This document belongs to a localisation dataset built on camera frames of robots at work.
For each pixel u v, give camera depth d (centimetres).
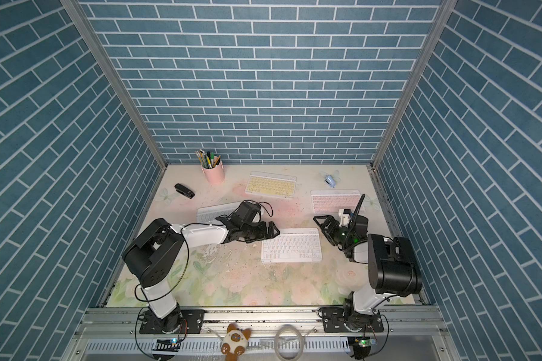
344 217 88
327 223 84
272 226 84
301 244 91
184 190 106
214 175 110
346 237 75
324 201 105
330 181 112
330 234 82
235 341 68
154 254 48
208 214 97
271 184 112
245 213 74
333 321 74
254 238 82
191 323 73
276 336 73
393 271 47
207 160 105
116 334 73
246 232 77
